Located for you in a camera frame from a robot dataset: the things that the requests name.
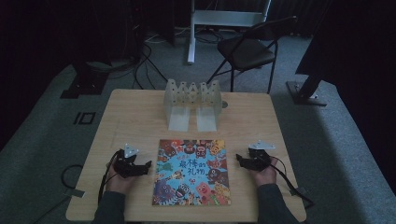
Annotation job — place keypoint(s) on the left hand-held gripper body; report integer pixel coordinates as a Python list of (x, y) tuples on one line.
[(126, 166)]

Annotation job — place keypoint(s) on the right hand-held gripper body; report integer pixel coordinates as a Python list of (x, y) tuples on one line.
[(260, 160)]

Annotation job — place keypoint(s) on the colourful picture book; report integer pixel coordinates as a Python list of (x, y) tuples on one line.
[(191, 172)]

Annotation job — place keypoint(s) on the clear acrylic book rack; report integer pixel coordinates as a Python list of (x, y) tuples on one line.
[(193, 99)]

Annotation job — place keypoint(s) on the person's left hand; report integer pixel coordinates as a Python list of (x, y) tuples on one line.
[(120, 183)]

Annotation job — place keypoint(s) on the person's right hand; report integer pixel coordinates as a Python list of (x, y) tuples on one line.
[(266, 177)]

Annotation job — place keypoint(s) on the grey round table disc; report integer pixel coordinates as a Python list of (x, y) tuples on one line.
[(224, 104)]

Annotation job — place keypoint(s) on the grey tape strip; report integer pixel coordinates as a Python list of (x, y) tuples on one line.
[(74, 193)]

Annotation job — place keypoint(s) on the black folding chair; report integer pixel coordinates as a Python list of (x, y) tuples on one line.
[(247, 51)]

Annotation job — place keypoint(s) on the dark curtain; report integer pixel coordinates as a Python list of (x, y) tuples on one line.
[(358, 46)]

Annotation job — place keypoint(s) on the black stand with slanted post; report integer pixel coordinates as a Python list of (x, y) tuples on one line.
[(306, 91)]

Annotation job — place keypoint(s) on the black stand base plate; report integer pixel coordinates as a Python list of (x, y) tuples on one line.
[(84, 85)]

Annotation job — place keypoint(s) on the white metal stand frame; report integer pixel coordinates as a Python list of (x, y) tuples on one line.
[(218, 18)]

